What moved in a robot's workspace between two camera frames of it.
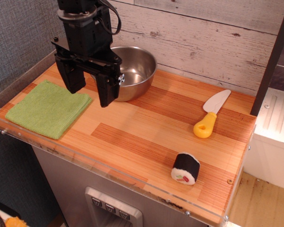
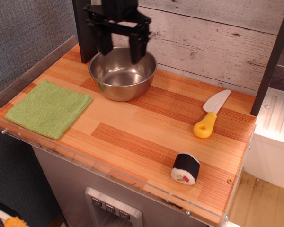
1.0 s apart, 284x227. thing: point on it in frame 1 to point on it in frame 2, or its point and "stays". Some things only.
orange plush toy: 15,222 stays
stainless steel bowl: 139,67 stays
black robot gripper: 89,46 to 125,11
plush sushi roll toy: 185,169 stays
